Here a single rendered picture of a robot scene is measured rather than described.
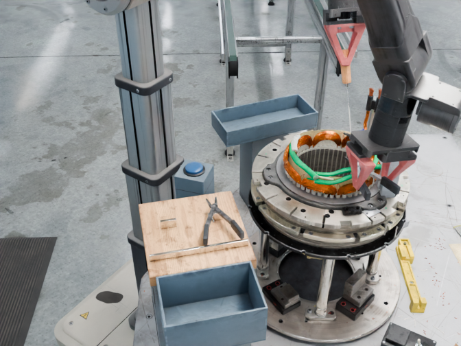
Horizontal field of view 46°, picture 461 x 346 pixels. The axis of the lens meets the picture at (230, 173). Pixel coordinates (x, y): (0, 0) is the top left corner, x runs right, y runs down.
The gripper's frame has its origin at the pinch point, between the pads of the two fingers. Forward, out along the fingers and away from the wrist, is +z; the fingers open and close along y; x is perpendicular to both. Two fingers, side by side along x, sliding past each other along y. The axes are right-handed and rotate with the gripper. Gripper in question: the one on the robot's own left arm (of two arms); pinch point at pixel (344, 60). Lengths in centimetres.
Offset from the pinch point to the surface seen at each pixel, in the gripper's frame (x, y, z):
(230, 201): 22.8, 1.5, 26.3
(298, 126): 6.9, 34.3, 18.7
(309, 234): 7.8, -5.8, 31.1
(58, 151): 135, 194, 58
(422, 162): -32, 64, 39
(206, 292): 27.1, -13.9, 38.0
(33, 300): 115, 93, 97
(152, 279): 36, -18, 33
